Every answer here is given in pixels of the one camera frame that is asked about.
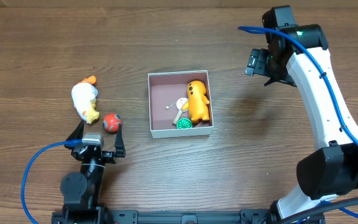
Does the blue right cable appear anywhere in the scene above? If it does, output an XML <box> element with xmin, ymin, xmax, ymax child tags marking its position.
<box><xmin>237</xmin><ymin>26</ymin><xmax>358</xmax><ymax>222</ymax></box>

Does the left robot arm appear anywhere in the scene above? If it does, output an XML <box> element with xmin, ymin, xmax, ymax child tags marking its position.
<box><xmin>51</xmin><ymin>121</ymin><xmax>126</xmax><ymax>224</ymax></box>

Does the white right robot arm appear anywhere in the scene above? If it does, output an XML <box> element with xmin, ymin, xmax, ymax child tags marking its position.
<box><xmin>243</xmin><ymin>24</ymin><xmax>358</xmax><ymax>223</ymax></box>

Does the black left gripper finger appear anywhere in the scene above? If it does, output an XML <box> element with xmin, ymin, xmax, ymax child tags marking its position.
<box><xmin>64</xmin><ymin>120</ymin><xmax>85</xmax><ymax>150</ymax></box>
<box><xmin>114</xmin><ymin>124</ymin><xmax>126</xmax><ymax>157</ymax></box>

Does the white box with pink inside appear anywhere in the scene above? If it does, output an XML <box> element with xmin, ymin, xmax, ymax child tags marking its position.
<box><xmin>148</xmin><ymin>70</ymin><xmax>214</xmax><ymax>139</ymax></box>

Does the red and grey ball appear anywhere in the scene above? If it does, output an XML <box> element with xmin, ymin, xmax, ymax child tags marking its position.
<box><xmin>103</xmin><ymin>113</ymin><xmax>122</xmax><ymax>133</ymax></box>

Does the green round toy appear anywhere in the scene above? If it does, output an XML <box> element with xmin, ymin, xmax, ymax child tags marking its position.
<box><xmin>176</xmin><ymin>118</ymin><xmax>193</xmax><ymax>129</ymax></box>

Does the blue left cable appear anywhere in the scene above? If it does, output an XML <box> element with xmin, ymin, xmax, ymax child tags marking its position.
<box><xmin>21</xmin><ymin>139</ymin><xmax>83</xmax><ymax>224</ymax></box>

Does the small wooden rattle drum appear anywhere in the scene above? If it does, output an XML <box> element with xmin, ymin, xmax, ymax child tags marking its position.
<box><xmin>165</xmin><ymin>98</ymin><xmax>188</xmax><ymax>125</ymax></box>

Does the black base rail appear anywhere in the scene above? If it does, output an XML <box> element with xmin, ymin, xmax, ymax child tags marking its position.
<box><xmin>51</xmin><ymin>208</ymin><xmax>326</xmax><ymax>224</ymax></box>

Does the orange dog figurine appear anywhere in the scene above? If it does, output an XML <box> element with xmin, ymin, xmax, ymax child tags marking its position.
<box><xmin>181</xmin><ymin>80</ymin><xmax>210</xmax><ymax>123</ymax></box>

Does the thick black cable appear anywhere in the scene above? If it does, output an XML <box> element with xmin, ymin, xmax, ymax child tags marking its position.
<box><xmin>278</xmin><ymin>192</ymin><xmax>358</xmax><ymax>224</ymax></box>

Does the blue cable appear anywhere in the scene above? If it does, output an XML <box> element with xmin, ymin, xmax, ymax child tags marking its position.
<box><xmin>21</xmin><ymin>139</ymin><xmax>83</xmax><ymax>224</ymax></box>
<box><xmin>237</xmin><ymin>26</ymin><xmax>358</xmax><ymax>222</ymax></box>

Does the white and yellow chick plush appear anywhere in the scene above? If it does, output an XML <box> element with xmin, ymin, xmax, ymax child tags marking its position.
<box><xmin>71</xmin><ymin>75</ymin><xmax>99</xmax><ymax>124</ymax></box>

